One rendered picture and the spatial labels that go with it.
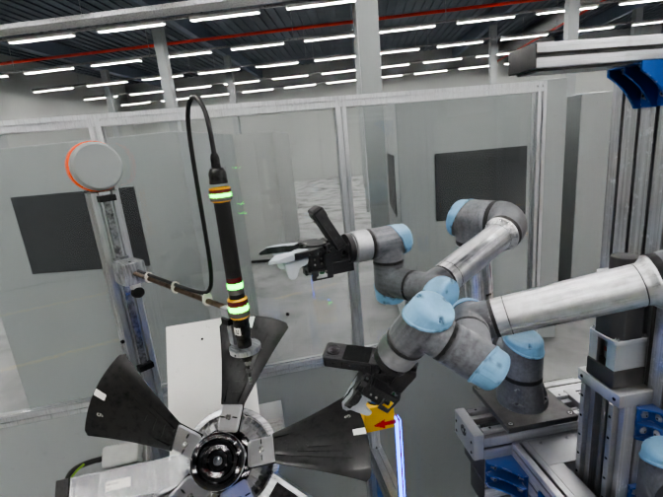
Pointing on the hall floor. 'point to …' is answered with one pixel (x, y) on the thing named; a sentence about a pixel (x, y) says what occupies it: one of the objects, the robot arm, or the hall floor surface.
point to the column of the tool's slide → (122, 293)
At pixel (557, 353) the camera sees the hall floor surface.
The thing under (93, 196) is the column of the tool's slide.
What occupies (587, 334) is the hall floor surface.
